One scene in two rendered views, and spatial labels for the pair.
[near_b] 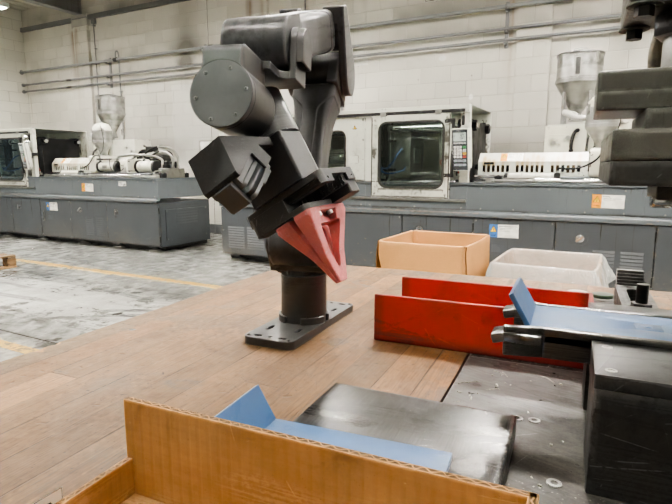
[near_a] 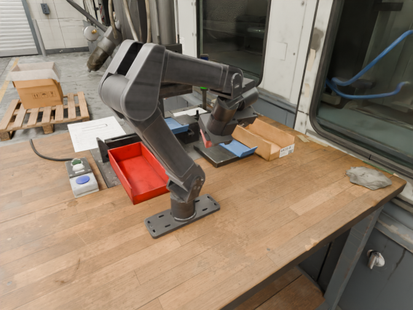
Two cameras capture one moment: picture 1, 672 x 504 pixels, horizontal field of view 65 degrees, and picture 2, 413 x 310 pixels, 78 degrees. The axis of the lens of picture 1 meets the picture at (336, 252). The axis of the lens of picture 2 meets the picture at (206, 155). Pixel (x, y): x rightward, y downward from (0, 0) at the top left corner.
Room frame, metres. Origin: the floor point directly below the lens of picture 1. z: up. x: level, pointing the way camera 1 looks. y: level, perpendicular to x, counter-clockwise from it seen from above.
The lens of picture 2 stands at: (1.09, 0.37, 1.39)
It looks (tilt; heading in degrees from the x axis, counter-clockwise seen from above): 31 degrees down; 213
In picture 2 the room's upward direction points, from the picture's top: straight up
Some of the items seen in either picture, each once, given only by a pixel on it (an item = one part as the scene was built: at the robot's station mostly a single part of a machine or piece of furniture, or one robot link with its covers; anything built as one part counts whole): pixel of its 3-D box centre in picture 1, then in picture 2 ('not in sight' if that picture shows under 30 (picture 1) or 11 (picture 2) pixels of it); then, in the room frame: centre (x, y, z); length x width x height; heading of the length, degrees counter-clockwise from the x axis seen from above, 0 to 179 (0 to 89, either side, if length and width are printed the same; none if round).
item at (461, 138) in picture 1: (462, 149); not in sight; (4.90, -1.16, 1.27); 0.23 x 0.18 x 0.38; 152
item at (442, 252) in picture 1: (432, 286); not in sight; (2.95, -0.55, 0.43); 0.59 x 0.54 x 0.58; 152
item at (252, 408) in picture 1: (328, 441); (236, 144); (0.33, 0.00, 0.93); 0.15 x 0.07 x 0.03; 69
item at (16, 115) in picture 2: not in sight; (48, 112); (-0.54, -3.36, 0.07); 1.20 x 1.00 x 0.14; 59
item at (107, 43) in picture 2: not in sight; (107, 45); (0.39, -0.56, 1.25); 0.19 x 0.07 x 0.19; 156
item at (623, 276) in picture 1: (629, 310); (108, 147); (0.62, -0.36, 0.95); 0.06 x 0.03 x 0.09; 156
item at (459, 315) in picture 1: (483, 316); (137, 169); (0.64, -0.19, 0.93); 0.25 x 0.12 x 0.06; 66
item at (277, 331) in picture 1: (303, 297); (182, 204); (0.70, 0.04, 0.94); 0.20 x 0.07 x 0.08; 156
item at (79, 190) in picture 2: not in sight; (85, 187); (0.78, -0.28, 0.90); 0.07 x 0.07 x 0.06; 66
